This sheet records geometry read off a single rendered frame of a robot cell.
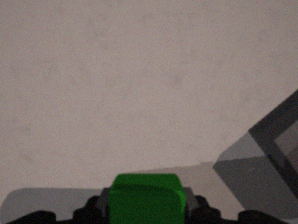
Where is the green block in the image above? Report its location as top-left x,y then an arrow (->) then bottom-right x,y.
108,174 -> 186,224

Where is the dark grey open-top box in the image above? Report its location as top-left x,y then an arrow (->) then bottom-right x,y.
250,89 -> 298,200

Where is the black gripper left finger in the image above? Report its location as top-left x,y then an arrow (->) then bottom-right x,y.
7,187 -> 111,224

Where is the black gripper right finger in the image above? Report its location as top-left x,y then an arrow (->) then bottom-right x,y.
183,187 -> 289,224

